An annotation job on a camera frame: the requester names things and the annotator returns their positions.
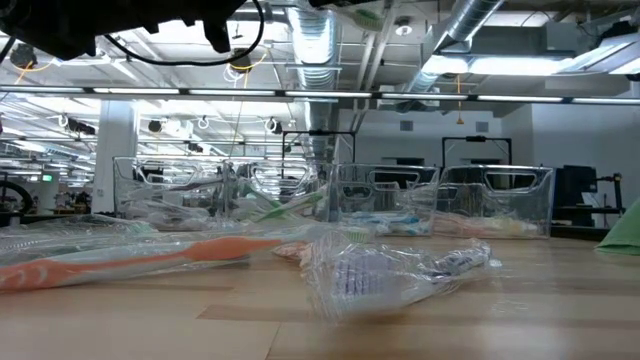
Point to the slanted silver ceiling duct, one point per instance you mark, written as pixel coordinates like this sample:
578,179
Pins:
450,35

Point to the round ceiling sensor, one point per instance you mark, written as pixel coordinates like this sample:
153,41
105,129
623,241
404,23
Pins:
403,29

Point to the green white toothbrush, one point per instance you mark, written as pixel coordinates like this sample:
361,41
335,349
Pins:
359,234
295,204
367,20
75,235

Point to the black stand frame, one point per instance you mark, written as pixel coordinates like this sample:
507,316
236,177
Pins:
445,150

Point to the wide silver ceiling duct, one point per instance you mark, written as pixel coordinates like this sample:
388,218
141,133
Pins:
315,50

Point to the purple white toothbrush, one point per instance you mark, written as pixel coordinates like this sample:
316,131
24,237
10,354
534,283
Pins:
200,186
360,280

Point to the green cloth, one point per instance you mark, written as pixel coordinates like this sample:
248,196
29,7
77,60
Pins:
625,232

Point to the black machine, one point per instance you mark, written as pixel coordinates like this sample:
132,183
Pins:
575,190

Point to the white pillar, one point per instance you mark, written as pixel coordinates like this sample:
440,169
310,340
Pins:
115,150

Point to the green exit sign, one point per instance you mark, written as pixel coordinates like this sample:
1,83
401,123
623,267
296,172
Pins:
47,177

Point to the overhead LED light bar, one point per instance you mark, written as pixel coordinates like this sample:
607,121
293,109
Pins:
425,96

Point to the clear plastic bin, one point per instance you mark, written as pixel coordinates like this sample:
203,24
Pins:
320,175
542,200
120,190
350,200

